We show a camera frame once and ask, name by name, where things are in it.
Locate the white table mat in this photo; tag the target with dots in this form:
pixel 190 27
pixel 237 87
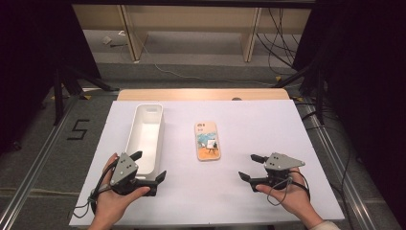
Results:
pixel 255 127

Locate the painted beige phone case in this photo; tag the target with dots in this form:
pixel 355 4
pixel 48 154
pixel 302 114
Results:
pixel 207 140

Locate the dark round table grommet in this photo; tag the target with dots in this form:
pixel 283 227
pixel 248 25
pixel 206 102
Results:
pixel 236 98

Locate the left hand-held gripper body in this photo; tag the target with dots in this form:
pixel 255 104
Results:
pixel 125 169

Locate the black curtain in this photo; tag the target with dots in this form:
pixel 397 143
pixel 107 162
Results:
pixel 367 80
pixel 28 64

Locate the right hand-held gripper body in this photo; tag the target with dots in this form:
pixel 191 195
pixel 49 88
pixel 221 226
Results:
pixel 281 163

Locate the light wooden shelf unit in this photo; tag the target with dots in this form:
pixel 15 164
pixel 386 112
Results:
pixel 191 19

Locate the person's right hand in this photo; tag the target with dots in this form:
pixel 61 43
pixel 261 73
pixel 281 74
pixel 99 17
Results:
pixel 295 198

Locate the small white floor object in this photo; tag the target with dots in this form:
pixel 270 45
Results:
pixel 107 40

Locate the black metal stand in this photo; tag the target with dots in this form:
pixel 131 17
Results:
pixel 320 96
pixel 58 96

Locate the metal floor rail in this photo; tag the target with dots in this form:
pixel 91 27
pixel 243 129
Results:
pixel 338 166
pixel 35 166

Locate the person's left hand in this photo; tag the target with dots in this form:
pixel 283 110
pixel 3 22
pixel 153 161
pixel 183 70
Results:
pixel 110 204

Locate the white rectangular plastic container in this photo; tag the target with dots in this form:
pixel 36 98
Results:
pixel 145 137

